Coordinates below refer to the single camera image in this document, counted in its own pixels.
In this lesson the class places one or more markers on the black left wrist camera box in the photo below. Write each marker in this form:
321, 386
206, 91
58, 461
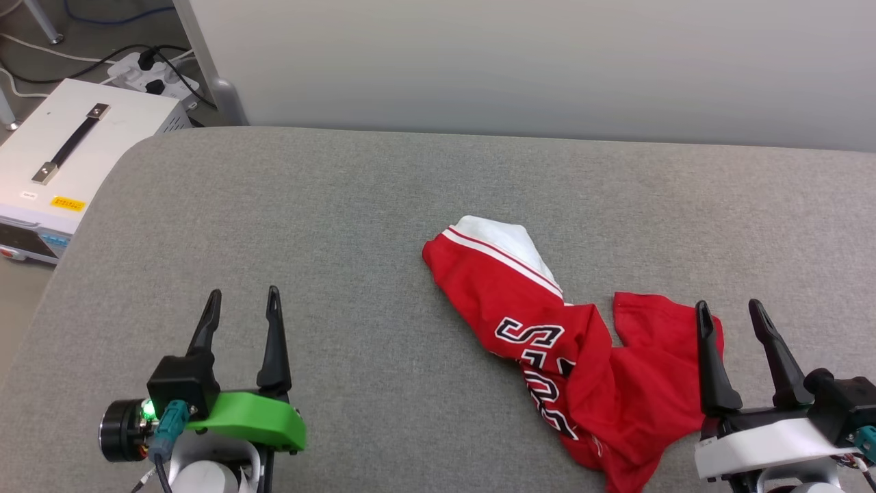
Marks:
181, 383

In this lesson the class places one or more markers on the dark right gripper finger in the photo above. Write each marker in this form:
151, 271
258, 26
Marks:
713, 376
783, 373

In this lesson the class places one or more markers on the white power strip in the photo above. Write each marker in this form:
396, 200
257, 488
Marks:
171, 81

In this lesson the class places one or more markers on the grey metal furniture leg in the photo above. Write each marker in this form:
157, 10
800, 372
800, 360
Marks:
44, 20

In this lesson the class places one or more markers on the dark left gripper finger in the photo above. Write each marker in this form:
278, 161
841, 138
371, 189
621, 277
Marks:
275, 356
207, 329

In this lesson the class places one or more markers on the black cylindrical left wrist motor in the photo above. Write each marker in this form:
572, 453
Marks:
120, 431

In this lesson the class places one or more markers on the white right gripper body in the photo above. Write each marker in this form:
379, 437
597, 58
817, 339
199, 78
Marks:
759, 441

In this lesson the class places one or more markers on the yellow warning label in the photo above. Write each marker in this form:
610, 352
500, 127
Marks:
68, 203

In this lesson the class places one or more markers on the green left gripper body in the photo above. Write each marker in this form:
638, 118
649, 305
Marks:
260, 418

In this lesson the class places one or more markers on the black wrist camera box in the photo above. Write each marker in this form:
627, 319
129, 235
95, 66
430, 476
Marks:
845, 404
181, 383

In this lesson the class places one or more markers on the red white jersey garment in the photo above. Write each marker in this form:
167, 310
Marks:
547, 322

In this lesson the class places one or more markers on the white partition panel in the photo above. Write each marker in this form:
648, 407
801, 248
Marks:
547, 68

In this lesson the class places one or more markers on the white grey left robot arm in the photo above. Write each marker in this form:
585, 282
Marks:
205, 476

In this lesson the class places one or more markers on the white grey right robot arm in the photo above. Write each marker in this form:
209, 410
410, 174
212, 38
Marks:
787, 483

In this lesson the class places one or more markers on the white equipment box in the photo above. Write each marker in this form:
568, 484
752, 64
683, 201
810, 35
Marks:
102, 150

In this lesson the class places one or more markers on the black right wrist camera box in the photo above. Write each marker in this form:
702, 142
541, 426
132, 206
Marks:
845, 404

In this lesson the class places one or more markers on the black power plug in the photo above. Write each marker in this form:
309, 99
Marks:
146, 59
155, 87

